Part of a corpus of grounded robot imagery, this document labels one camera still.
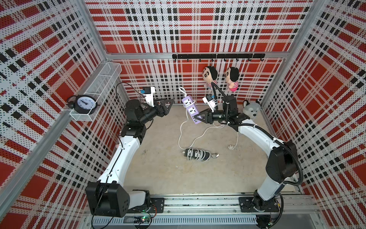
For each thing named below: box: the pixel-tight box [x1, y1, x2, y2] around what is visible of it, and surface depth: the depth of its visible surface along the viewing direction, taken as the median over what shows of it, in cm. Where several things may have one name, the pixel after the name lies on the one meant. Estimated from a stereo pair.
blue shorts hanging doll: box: [202, 65, 218, 98], surface depth 95 cm
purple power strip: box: [182, 95, 202, 125], surface depth 76 cm
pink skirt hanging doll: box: [224, 66, 240, 92], surface depth 98 cm
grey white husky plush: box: [242, 99, 262, 120], surface depth 95 cm
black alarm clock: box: [66, 94, 100, 115], surface depth 65 cm
